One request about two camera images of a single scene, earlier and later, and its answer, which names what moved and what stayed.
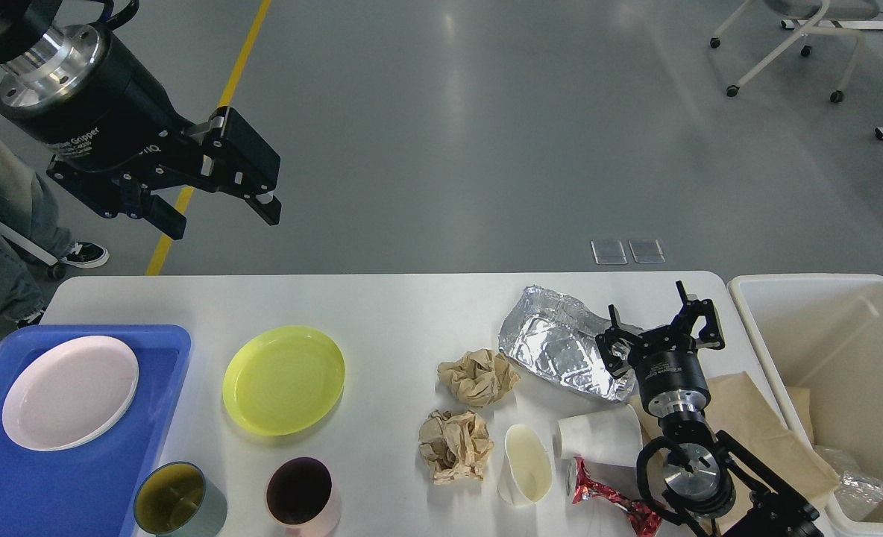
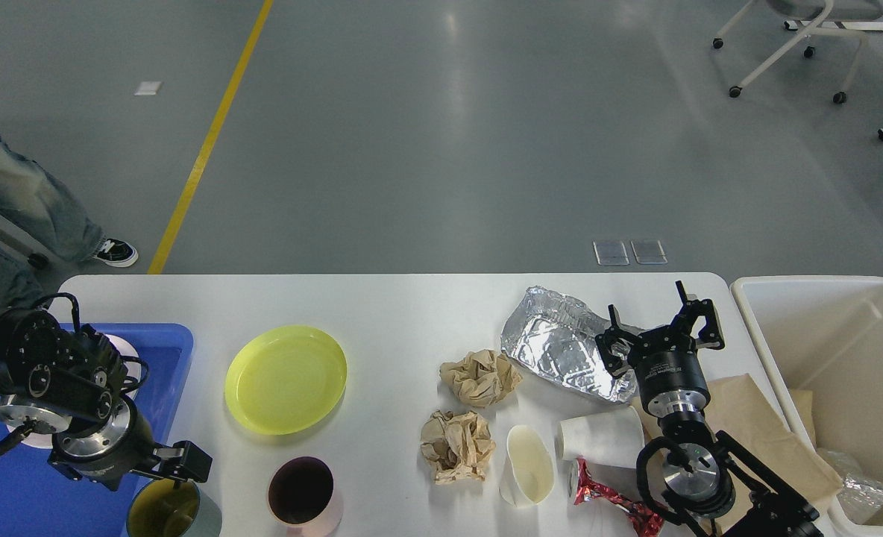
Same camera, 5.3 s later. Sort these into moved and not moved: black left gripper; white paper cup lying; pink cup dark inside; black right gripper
Moved: black left gripper
Not moved: pink cup dark inside; black right gripper; white paper cup lying
